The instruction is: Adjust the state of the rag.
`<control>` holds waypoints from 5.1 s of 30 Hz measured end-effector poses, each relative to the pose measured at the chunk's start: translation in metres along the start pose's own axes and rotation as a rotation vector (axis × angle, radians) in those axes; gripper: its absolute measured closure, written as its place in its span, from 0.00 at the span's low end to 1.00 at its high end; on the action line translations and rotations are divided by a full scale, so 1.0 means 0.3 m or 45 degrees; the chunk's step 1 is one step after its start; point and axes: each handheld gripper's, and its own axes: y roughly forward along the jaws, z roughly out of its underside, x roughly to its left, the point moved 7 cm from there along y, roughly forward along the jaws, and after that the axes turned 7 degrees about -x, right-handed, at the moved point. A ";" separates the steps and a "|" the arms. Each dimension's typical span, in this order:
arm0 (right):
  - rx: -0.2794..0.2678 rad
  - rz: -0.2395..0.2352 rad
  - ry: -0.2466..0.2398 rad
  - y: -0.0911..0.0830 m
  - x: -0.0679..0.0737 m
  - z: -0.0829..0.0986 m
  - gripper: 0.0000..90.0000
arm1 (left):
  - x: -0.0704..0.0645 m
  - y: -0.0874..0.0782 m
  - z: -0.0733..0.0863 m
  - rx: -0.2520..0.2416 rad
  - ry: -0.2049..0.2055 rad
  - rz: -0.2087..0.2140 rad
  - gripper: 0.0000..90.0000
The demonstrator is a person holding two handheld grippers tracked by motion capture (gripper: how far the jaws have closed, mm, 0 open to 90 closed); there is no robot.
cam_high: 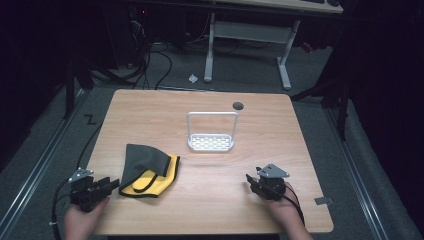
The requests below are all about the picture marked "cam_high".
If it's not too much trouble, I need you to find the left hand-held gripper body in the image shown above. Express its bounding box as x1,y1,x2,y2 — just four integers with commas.
67,167,108,213

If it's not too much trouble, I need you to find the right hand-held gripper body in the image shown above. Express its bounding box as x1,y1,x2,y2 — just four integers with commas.
255,162,291,202

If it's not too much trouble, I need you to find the grey and yellow cloth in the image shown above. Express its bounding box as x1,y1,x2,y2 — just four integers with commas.
118,143,181,199

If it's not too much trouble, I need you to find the person's left hand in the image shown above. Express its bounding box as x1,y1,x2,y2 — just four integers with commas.
64,196,111,240

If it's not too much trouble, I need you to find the person's right hand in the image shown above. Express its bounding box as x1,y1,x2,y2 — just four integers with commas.
265,181,305,231

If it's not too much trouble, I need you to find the grey tape piece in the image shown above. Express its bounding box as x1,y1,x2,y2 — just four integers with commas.
314,196,335,206

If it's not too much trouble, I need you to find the black metal stand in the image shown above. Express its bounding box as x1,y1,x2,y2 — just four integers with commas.
62,56,96,120
290,74,352,142

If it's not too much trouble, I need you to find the white-framed desk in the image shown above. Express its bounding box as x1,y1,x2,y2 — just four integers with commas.
203,0,345,91

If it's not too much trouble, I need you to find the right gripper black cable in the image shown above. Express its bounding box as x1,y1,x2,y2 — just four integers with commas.
282,185,306,228

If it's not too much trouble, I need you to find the black floor cable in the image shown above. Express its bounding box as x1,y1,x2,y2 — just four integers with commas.
75,122,103,169

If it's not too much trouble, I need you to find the metal floor rail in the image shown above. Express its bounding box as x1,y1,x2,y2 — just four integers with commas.
0,89,88,234
323,107,390,240

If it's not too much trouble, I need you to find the white wire rack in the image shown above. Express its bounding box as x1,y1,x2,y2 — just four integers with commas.
186,110,240,153

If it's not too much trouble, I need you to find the bundle of black cables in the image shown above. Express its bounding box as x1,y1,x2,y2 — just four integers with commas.
93,19,174,91

